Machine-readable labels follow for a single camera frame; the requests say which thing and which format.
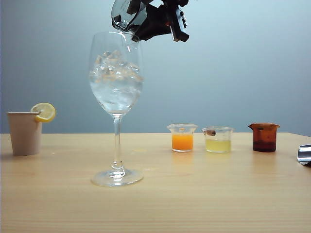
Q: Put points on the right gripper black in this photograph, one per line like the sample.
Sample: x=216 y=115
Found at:
x=165 y=17

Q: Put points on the smoky grey measuring cup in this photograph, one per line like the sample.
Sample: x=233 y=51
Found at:
x=119 y=14

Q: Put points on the clear cup with orange juice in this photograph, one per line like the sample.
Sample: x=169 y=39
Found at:
x=182 y=143

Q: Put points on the beige paper cup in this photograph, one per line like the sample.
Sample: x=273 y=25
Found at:
x=24 y=136

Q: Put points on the amber glass measuring cup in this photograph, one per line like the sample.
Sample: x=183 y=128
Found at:
x=264 y=140

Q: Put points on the clear ice cubes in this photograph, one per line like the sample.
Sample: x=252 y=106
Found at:
x=114 y=72

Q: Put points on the yellow lemon slice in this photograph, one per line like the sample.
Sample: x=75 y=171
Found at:
x=46 y=112

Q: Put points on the tall clear wine glass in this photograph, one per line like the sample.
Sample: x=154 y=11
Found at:
x=117 y=155

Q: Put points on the shiny steel ice scoop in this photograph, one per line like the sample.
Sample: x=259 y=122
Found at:
x=305 y=154

